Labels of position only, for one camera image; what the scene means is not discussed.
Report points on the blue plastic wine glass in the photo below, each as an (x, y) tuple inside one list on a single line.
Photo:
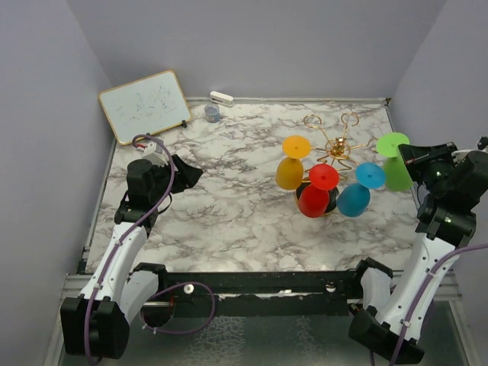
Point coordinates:
[(355, 198)]

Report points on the orange plastic wine glass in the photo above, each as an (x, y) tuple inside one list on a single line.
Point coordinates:
[(289, 172)]

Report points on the white whiteboard eraser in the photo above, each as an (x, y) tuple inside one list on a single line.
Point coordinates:
[(221, 99)]

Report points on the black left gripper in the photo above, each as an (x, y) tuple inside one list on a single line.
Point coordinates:
[(187, 176)]

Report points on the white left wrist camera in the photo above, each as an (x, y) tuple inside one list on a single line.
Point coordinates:
[(155, 154)]

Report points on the green plastic wine glass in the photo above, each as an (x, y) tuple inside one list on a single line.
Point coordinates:
[(397, 176)]

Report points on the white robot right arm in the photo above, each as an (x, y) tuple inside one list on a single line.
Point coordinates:
[(390, 320)]

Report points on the small framed whiteboard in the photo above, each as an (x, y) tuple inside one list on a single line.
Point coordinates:
[(146, 106)]

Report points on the red plastic wine glass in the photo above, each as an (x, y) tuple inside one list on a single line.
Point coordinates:
[(315, 197)]

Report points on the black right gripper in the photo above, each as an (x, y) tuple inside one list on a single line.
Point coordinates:
[(415, 155)]

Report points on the black metal base rail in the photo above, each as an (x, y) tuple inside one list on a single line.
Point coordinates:
[(251, 294)]

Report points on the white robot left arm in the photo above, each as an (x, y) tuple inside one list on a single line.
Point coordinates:
[(96, 323)]

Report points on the gold wire glass rack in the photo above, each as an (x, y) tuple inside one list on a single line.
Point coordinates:
[(337, 151)]

